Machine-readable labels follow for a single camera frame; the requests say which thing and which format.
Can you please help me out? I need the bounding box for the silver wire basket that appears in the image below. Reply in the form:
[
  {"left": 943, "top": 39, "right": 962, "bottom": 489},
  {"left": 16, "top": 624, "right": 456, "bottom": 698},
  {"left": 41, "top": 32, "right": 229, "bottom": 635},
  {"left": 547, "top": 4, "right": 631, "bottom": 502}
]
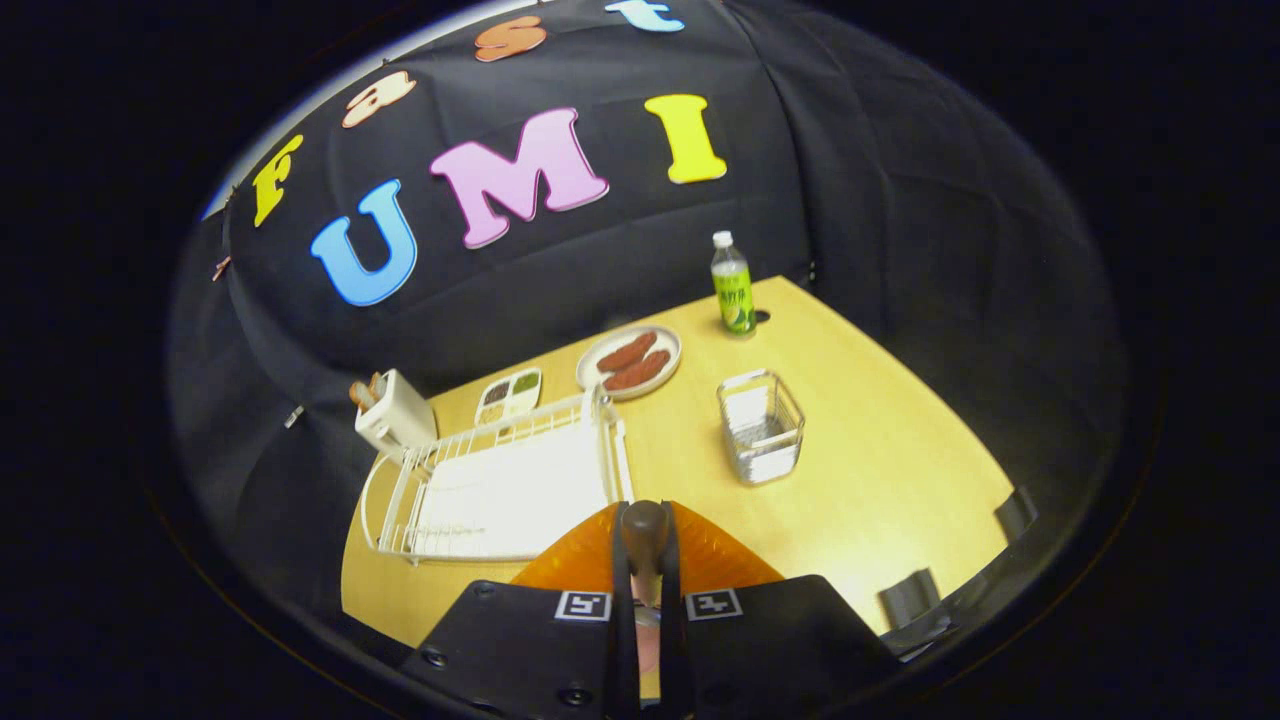
[{"left": 716, "top": 369, "right": 806, "bottom": 487}]

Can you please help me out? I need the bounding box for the brown sausage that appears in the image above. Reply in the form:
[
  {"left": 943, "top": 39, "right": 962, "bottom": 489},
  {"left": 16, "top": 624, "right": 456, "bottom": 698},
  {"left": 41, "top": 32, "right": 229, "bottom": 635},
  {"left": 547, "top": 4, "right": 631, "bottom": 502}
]
[
  {"left": 604, "top": 349, "right": 672, "bottom": 392},
  {"left": 597, "top": 332, "right": 658, "bottom": 374}
]

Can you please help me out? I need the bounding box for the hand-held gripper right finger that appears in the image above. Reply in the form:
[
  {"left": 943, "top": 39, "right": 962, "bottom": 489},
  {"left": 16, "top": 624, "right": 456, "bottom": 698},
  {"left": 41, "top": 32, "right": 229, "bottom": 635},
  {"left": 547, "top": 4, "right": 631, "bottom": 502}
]
[{"left": 660, "top": 500, "right": 901, "bottom": 716}]

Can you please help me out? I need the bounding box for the black chair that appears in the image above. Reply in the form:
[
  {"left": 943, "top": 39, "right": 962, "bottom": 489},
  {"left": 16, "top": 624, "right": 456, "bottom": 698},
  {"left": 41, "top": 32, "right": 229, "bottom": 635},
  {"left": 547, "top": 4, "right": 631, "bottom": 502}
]
[
  {"left": 878, "top": 568, "right": 943, "bottom": 631},
  {"left": 995, "top": 487, "right": 1038, "bottom": 543}
]

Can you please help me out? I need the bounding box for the beige plate with sausages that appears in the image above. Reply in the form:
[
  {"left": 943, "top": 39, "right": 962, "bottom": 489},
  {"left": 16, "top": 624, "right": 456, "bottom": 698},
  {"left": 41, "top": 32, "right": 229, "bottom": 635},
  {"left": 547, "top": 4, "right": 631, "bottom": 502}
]
[{"left": 576, "top": 325, "right": 683, "bottom": 401}]

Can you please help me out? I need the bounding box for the white divided seasoning tray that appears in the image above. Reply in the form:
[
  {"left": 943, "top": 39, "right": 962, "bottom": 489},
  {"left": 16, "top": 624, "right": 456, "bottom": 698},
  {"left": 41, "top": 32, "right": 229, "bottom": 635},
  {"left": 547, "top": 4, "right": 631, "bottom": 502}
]
[{"left": 474, "top": 367, "right": 544, "bottom": 427}]

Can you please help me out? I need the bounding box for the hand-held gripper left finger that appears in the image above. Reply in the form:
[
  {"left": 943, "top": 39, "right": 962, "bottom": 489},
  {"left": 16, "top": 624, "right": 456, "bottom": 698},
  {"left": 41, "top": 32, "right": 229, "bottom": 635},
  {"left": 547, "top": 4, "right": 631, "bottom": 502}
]
[{"left": 400, "top": 503, "right": 641, "bottom": 716}]

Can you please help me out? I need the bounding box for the white toaster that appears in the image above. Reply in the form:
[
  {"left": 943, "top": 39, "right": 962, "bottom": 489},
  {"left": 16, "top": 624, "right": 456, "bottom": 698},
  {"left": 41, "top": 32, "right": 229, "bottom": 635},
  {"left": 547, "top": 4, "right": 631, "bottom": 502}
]
[{"left": 354, "top": 369, "right": 438, "bottom": 463}]

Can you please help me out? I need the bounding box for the white wire dish rack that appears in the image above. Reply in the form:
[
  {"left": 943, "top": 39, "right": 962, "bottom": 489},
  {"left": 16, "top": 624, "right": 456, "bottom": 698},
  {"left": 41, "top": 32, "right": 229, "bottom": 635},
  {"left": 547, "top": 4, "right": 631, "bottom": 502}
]
[{"left": 360, "top": 385, "right": 635, "bottom": 566}]

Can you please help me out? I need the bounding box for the green label drink bottle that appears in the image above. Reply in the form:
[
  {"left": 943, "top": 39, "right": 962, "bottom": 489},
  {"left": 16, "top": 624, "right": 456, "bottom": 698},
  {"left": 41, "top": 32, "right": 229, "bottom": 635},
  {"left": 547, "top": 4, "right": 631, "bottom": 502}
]
[{"left": 711, "top": 231, "right": 757, "bottom": 337}]

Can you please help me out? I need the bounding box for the brown handled metal spoon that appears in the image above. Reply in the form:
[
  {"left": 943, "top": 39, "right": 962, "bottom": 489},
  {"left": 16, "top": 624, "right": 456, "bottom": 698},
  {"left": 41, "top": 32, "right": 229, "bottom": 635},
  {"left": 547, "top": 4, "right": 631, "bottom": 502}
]
[{"left": 619, "top": 500, "right": 673, "bottom": 629}]

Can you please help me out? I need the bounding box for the black backdrop cloth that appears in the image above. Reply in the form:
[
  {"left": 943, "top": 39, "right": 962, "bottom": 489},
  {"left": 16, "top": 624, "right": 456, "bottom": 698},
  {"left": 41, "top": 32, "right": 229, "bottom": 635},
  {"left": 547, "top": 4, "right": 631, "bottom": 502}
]
[{"left": 165, "top": 0, "right": 1131, "bottom": 641}]

